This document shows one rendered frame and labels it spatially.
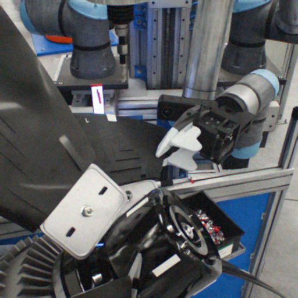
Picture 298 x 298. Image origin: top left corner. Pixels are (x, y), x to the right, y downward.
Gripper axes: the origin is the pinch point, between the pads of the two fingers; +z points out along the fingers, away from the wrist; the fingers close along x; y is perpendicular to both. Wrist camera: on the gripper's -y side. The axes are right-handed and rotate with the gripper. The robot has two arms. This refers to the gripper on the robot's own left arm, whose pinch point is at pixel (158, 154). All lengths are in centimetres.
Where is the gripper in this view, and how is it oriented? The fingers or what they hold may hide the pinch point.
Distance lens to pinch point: 58.8
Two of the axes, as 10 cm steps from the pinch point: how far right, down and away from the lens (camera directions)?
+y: 7.7, 4.6, -4.5
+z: -6.4, 4.6, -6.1
